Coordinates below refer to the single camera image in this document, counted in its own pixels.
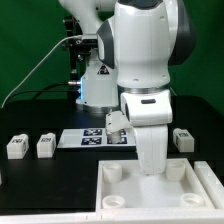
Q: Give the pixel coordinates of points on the white tag sheet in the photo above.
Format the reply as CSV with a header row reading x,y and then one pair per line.
x,y
92,137

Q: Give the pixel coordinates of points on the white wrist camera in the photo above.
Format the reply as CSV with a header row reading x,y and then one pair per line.
x,y
116,121

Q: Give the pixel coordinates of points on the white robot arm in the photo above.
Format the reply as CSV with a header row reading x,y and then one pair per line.
x,y
127,75

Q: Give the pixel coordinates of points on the white L-shaped obstacle fence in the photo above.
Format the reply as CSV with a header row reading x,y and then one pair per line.
x,y
211,183

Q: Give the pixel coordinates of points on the white square tabletop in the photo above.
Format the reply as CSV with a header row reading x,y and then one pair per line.
x,y
121,184

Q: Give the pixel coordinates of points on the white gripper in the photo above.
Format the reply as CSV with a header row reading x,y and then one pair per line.
x,y
151,146

